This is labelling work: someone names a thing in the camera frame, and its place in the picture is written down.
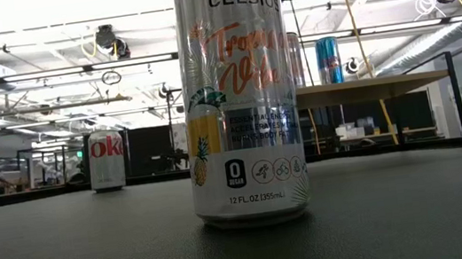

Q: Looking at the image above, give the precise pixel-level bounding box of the Red Bull can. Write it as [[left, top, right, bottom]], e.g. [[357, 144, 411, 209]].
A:
[[313, 35, 346, 87]]

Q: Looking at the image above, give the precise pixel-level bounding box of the Diet Coke can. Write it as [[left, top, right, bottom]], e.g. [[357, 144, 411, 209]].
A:
[[83, 127, 129, 195]]

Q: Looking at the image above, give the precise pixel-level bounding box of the wooden shelf with black legs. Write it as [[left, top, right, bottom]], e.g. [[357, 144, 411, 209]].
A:
[[293, 49, 462, 160]]

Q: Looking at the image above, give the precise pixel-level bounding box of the small black ceiling device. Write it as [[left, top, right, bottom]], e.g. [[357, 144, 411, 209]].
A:
[[156, 82, 172, 100], [343, 57, 361, 76]]

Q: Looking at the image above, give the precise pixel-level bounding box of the white storage box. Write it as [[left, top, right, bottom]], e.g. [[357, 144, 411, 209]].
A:
[[335, 118, 376, 141]]

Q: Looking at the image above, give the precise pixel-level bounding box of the long ceiling light bar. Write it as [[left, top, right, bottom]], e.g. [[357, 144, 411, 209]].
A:
[[0, 51, 181, 86], [298, 13, 462, 45]]

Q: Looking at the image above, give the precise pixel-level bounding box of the black power cable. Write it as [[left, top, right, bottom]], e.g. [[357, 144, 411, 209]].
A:
[[287, 0, 316, 90]]

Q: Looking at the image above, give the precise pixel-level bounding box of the yellow power cable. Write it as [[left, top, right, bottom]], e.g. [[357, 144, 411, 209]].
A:
[[337, 0, 400, 151]]

